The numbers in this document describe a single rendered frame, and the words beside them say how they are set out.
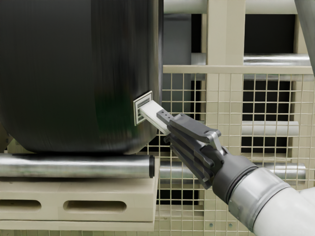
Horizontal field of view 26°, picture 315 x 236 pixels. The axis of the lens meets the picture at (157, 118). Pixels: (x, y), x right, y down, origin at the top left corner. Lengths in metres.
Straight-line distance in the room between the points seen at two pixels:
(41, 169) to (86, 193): 0.10
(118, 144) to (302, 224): 0.41
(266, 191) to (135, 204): 0.35
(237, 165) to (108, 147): 0.30
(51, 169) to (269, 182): 0.46
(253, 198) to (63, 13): 0.41
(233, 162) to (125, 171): 0.30
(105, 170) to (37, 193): 0.13
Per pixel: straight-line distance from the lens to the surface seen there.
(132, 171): 1.28
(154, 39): 1.15
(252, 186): 1.01
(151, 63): 1.14
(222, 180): 1.04
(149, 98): 1.17
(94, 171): 1.28
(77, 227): 1.31
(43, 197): 1.29
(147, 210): 1.28
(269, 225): 0.99
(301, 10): 0.53
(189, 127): 1.08
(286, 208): 0.98
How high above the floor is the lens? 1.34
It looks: 16 degrees down
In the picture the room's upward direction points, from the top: straight up
